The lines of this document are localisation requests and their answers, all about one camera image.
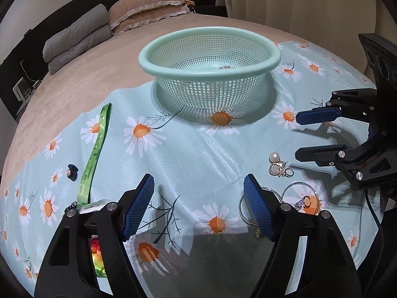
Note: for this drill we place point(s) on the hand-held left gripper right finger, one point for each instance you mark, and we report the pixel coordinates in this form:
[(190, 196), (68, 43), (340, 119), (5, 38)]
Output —
[(259, 206)]

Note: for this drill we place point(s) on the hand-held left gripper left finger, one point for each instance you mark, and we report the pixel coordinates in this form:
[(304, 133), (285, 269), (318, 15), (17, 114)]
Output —
[(139, 208)]

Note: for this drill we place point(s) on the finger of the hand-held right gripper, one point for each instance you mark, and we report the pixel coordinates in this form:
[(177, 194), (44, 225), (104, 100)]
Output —
[(316, 116), (322, 155)]

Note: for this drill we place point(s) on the pearl earring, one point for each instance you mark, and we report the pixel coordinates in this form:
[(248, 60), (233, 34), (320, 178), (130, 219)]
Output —
[(274, 157)]

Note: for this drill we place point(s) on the mint green plastic basket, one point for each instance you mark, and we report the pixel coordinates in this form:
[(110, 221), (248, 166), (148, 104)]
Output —
[(186, 90)]

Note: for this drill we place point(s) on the small gold jewelry piece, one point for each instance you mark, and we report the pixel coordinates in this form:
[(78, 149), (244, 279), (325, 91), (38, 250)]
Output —
[(259, 232)]

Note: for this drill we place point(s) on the large silver hoop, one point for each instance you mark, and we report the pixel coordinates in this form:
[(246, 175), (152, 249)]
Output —
[(300, 183)]

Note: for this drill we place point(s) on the colourful badge card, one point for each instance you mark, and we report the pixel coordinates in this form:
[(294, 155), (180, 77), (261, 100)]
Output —
[(96, 254)]

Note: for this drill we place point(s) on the small dark blue charm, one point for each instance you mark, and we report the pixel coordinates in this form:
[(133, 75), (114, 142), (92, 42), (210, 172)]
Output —
[(73, 173)]

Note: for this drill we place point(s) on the daisy printed blue cloth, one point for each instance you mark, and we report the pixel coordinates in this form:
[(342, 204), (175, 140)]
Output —
[(198, 158)]

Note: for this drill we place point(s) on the cream curtain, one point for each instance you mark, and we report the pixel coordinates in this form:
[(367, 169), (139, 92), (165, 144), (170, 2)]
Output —
[(294, 3)]

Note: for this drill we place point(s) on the beige bed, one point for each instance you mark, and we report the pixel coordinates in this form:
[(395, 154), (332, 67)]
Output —
[(93, 77)]

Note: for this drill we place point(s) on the white bedside device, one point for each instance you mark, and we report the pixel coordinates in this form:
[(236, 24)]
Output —
[(23, 88)]

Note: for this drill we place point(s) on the grey folded blanket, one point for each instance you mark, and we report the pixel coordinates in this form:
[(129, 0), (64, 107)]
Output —
[(77, 34)]

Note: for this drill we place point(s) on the beige frilled pillow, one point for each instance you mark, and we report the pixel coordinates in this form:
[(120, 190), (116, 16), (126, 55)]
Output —
[(149, 20)]

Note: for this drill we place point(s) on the pink pillows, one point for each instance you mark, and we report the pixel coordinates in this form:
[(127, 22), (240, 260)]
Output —
[(145, 1)]

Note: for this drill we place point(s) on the black headboard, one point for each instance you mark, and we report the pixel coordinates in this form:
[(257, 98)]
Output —
[(18, 31)]

